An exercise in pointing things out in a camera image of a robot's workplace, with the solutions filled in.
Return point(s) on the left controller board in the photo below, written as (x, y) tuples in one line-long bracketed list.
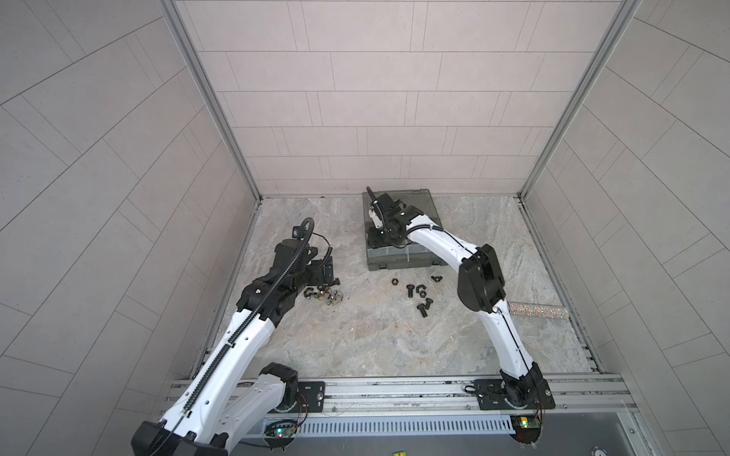
[(281, 433)]

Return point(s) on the aluminium rail frame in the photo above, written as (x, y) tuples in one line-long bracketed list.
[(392, 396)]

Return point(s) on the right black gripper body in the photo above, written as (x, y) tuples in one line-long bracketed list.
[(383, 235)]

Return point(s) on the grey compartment organizer box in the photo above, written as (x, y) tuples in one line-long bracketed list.
[(387, 247)]

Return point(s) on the glitter tube with cap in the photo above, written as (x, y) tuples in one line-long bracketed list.
[(539, 310)]

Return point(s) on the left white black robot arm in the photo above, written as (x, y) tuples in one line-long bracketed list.
[(206, 420)]

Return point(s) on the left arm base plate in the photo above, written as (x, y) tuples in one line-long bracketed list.
[(305, 395)]

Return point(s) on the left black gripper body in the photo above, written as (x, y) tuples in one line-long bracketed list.
[(312, 275)]

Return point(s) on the right controller board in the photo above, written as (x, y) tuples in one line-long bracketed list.
[(527, 429)]

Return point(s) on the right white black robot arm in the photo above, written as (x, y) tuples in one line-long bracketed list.
[(480, 287)]

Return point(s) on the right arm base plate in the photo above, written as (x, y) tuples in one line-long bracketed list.
[(490, 394)]

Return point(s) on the controller board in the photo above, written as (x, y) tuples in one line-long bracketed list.
[(281, 433), (527, 429)]

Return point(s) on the silver nuts pile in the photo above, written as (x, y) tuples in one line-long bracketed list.
[(330, 296)]

